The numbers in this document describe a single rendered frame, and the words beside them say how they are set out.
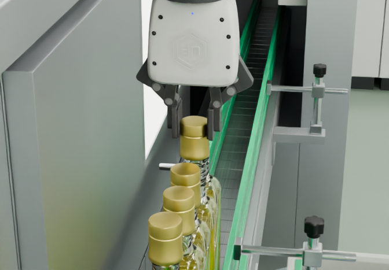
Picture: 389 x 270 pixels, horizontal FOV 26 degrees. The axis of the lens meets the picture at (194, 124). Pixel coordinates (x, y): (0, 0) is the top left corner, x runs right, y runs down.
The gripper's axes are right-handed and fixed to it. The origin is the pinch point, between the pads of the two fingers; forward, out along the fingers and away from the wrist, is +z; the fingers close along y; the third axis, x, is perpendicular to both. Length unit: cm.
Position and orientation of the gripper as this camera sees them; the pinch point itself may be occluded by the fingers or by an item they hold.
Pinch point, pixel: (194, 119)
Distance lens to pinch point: 98.6
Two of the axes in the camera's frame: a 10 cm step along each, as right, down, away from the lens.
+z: 0.0, 9.2, 3.9
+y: 9.9, 0.6, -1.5
